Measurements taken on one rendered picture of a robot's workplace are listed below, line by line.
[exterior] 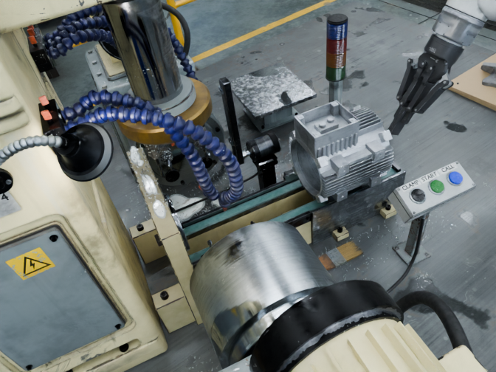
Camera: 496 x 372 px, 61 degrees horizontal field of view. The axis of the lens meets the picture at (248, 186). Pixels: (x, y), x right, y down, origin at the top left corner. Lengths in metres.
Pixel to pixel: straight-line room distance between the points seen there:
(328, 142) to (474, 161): 0.62
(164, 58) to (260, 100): 0.81
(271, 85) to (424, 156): 0.58
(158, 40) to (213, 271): 0.40
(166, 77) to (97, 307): 0.44
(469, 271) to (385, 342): 0.77
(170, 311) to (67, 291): 0.30
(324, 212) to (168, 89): 0.55
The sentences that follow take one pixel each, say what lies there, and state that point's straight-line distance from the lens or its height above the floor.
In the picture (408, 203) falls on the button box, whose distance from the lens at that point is 0.96.
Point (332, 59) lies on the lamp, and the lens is 1.34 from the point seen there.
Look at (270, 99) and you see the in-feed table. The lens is 1.51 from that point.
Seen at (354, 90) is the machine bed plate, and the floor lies 0.80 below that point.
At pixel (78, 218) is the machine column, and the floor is 1.30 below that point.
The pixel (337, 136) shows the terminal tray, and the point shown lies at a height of 1.12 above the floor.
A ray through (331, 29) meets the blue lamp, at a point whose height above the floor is 1.19.
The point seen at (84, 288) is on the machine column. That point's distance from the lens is 0.82.
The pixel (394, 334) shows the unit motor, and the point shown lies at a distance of 0.46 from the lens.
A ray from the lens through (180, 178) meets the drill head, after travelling 1.21.
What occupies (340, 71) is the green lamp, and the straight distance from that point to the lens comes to 1.36.
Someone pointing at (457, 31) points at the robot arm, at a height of 1.32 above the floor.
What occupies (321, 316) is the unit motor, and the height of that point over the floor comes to 1.37.
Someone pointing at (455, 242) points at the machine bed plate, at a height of 0.80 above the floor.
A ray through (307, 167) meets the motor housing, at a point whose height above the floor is 0.96.
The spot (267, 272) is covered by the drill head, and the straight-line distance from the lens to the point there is 0.71.
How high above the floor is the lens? 1.76
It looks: 45 degrees down
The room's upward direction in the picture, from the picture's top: 10 degrees counter-clockwise
